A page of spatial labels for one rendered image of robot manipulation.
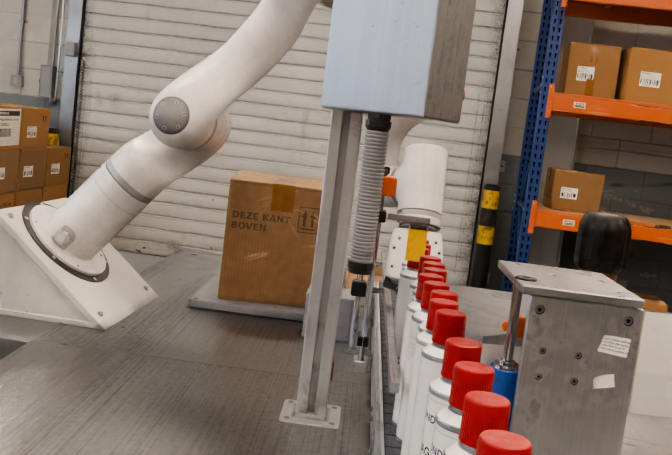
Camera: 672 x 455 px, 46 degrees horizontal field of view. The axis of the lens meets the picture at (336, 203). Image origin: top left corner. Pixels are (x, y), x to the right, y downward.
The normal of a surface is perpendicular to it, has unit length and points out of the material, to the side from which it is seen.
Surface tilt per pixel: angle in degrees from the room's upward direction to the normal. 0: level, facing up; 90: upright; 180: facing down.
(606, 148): 90
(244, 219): 90
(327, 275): 90
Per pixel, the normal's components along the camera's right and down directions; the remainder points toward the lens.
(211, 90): 0.30, -0.19
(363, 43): -0.61, 0.00
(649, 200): -0.12, 0.08
